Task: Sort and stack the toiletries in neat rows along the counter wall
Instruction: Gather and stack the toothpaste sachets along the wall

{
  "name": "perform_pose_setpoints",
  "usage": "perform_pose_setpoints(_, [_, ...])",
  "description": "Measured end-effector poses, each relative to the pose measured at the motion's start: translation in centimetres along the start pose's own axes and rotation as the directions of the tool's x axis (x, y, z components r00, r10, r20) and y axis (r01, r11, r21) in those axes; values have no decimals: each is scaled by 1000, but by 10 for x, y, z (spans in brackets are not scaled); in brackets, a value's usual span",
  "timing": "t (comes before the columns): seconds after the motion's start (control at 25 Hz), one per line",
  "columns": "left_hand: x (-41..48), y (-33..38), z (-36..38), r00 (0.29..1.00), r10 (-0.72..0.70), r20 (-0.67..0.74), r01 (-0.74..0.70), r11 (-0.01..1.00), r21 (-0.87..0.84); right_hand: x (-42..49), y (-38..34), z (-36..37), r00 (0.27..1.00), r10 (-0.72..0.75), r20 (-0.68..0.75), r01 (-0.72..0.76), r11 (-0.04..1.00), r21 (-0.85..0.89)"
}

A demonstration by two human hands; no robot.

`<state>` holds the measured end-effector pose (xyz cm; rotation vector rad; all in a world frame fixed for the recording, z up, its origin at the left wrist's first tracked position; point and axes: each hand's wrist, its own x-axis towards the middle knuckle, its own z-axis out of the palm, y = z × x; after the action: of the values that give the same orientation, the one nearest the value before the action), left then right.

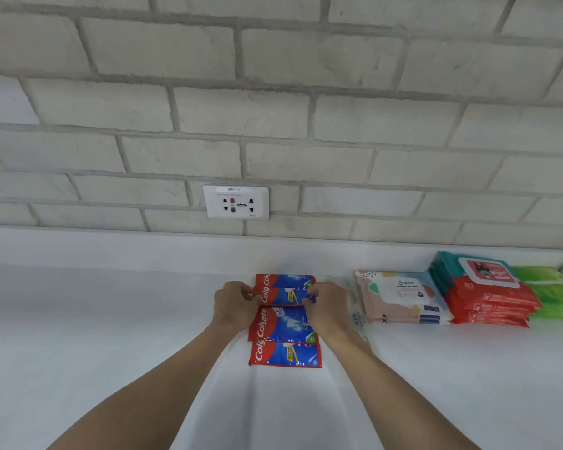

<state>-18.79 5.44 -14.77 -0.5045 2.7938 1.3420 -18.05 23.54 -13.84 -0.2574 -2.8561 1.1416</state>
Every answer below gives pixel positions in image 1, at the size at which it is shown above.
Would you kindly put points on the person's right fingers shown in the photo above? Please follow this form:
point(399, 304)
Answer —
point(314, 292)

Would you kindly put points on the person's left forearm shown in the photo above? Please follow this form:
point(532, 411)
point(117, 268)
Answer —
point(169, 388)

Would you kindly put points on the green wet wipes pack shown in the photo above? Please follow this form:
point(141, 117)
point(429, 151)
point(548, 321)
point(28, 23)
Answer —
point(556, 292)
point(539, 274)
point(556, 311)

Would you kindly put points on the white wall power socket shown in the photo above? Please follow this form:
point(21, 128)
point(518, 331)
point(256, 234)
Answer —
point(236, 202)

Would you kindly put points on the red teal wet wipes pack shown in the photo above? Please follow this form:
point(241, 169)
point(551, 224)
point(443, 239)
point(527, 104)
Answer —
point(483, 281)
point(492, 313)
point(492, 323)

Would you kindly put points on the pastel patterned wet wipes pack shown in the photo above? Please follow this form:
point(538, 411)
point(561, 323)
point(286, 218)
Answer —
point(417, 318)
point(399, 290)

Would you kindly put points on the clear plastic packet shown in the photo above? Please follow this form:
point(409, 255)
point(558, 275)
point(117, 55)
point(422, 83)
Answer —
point(358, 313)

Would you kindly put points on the person's right hand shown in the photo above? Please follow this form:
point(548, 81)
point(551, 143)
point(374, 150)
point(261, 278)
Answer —
point(331, 311)

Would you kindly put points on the person's left fingers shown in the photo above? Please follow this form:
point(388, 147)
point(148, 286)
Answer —
point(249, 291)

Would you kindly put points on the red blue toothpaste packet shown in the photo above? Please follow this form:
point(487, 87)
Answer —
point(284, 280)
point(281, 323)
point(286, 355)
point(281, 296)

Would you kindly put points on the person's left hand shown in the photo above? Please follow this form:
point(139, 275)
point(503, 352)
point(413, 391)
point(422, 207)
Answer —
point(232, 306)

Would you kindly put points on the person's right forearm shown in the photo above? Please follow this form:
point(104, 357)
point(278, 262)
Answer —
point(384, 388)

